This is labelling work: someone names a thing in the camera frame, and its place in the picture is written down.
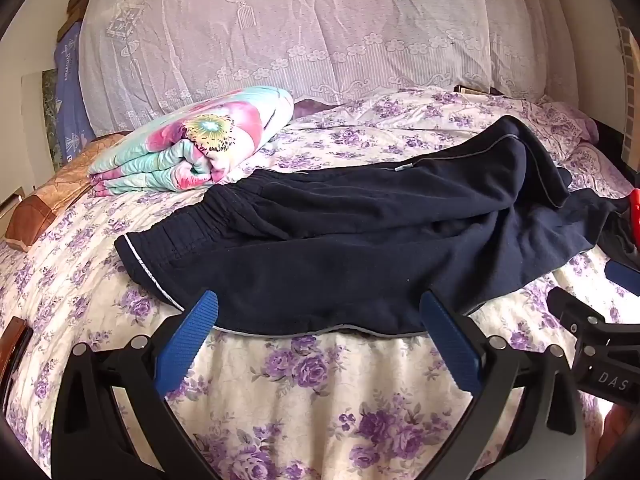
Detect wooden frame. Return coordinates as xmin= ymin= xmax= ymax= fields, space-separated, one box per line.
xmin=56 ymin=0 xmax=102 ymax=45

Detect blue printed cloth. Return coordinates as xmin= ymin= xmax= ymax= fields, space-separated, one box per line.
xmin=53 ymin=21 xmax=97 ymax=167

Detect purple floral bedsheet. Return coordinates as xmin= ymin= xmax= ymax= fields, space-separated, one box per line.
xmin=0 ymin=87 xmax=640 ymax=480

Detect pink floral pillow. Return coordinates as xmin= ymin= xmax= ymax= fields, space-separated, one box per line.
xmin=520 ymin=97 xmax=632 ymax=197

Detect brown wooden headboard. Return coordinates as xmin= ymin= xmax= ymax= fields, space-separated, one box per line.
xmin=0 ymin=316 xmax=34 ymax=413

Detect white lace cover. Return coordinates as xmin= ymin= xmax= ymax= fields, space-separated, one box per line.
xmin=79 ymin=0 xmax=582 ymax=137

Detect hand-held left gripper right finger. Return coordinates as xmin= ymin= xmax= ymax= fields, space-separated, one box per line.
xmin=419 ymin=292 xmax=587 ymax=480

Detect dark cloth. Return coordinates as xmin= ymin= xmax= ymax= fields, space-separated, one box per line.
xmin=596 ymin=209 xmax=640 ymax=267

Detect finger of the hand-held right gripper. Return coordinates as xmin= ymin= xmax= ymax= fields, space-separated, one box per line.
xmin=546 ymin=286 xmax=618 ymax=353
xmin=602 ymin=259 xmax=640 ymax=292

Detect folded floral quilt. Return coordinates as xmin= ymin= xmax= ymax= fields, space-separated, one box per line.
xmin=89 ymin=86 xmax=296 ymax=197

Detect green patterned poster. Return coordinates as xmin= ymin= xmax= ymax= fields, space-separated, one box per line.
xmin=42 ymin=69 xmax=62 ymax=137

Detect navy blue pants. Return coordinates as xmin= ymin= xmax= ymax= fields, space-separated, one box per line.
xmin=114 ymin=115 xmax=632 ymax=337

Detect brown satin pillow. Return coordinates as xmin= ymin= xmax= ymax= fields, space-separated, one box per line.
xmin=5 ymin=132 xmax=132 ymax=252

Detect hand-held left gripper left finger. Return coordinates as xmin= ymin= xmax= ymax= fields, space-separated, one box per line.
xmin=50 ymin=290 xmax=221 ymax=480

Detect person's right hand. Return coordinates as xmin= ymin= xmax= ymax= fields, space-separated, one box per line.
xmin=602 ymin=404 xmax=640 ymax=463

